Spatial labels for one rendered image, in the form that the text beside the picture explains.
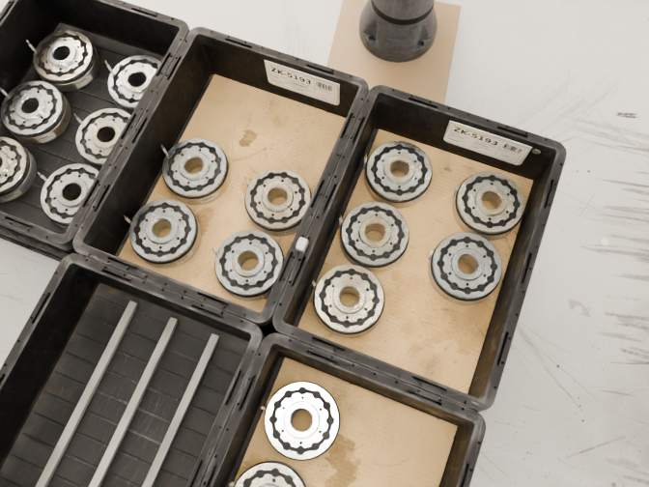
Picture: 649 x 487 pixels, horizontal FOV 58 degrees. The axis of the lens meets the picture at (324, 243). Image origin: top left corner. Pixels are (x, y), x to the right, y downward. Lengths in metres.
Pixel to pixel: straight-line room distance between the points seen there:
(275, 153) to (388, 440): 0.47
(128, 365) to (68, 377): 0.09
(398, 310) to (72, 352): 0.48
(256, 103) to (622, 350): 0.73
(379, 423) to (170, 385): 0.30
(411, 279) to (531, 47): 0.60
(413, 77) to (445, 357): 0.55
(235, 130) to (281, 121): 0.08
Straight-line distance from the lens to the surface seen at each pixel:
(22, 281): 1.16
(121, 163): 0.90
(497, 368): 0.78
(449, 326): 0.88
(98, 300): 0.95
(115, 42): 1.15
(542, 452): 1.03
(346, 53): 1.19
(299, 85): 0.96
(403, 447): 0.86
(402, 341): 0.87
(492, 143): 0.92
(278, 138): 0.98
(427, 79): 1.17
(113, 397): 0.91
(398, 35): 1.14
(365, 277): 0.85
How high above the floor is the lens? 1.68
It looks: 71 degrees down
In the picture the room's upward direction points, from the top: 4 degrees counter-clockwise
